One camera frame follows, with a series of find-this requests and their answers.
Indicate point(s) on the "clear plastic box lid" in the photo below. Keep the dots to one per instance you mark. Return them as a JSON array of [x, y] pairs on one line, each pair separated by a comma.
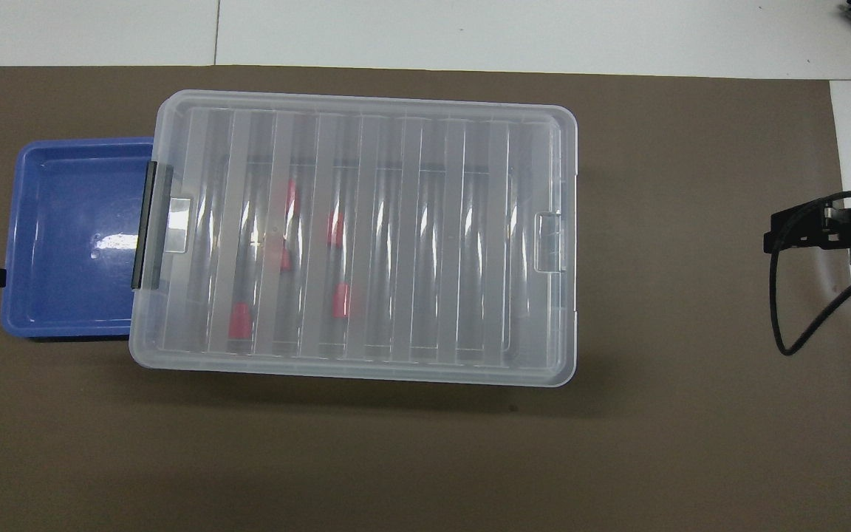
[[425, 118]]

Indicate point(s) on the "grey box latch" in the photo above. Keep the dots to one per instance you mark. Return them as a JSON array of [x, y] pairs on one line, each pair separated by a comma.
[[151, 222]]

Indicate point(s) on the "blue plastic tray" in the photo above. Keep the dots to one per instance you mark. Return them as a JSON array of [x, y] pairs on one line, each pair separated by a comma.
[[71, 222]]

